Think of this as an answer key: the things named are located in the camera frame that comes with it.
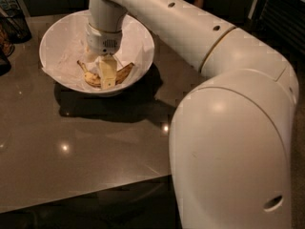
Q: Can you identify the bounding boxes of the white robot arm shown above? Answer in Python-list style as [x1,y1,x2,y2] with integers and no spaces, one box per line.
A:
[90,0,299,229]

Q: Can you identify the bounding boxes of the black appliance with vents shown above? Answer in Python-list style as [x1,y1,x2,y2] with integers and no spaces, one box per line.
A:
[248,0,305,55]

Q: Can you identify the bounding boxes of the white paper liner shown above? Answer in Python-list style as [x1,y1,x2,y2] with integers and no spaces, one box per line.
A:
[41,13,148,91]

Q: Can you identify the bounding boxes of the white bowl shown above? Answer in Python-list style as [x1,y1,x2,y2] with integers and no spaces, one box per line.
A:
[39,10,156,97]

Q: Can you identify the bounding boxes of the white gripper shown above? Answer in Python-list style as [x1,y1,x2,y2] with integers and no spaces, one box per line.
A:
[85,24,122,90]

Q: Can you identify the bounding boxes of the dark object at left edge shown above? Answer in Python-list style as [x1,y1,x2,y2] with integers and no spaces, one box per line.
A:
[0,24,16,77]

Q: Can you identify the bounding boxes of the black wire mesh basket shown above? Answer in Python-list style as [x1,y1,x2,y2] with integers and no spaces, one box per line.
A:
[0,9,31,44]

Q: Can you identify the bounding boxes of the spotted yellow banana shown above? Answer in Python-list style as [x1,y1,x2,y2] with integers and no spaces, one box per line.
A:
[77,61,134,89]

